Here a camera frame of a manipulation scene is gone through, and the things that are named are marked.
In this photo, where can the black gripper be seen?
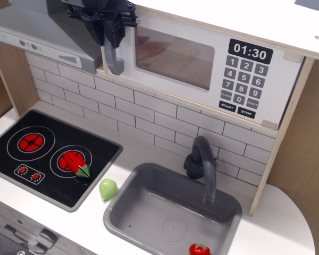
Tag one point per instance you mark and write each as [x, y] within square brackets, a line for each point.
[114, 14]

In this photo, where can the white toy microwave door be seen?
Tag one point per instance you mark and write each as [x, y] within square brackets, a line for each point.
[216, 70]

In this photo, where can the wooden microwave cabinet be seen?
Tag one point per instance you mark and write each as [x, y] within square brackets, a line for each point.
[243, 149]

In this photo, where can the grey range hood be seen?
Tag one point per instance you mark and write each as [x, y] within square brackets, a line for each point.
[44, 28]

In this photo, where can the red green toy pepper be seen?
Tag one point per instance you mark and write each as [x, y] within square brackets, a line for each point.
[76, 164]

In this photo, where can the black toy stove top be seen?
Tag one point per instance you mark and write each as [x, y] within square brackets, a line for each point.
[31, 153]

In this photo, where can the light green toy pear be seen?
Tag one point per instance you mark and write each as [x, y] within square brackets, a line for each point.
[107, 189]

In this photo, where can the dark grey toy faucet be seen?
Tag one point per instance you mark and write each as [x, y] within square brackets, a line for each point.
[200, 163]

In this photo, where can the grey plastic sink basin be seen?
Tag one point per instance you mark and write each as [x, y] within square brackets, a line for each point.
[163, 212]

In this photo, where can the red toy strawberry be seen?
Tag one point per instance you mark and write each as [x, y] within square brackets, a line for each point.
[199, 249]

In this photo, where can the grey oven door handle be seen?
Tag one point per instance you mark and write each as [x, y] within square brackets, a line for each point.
[38, 244]

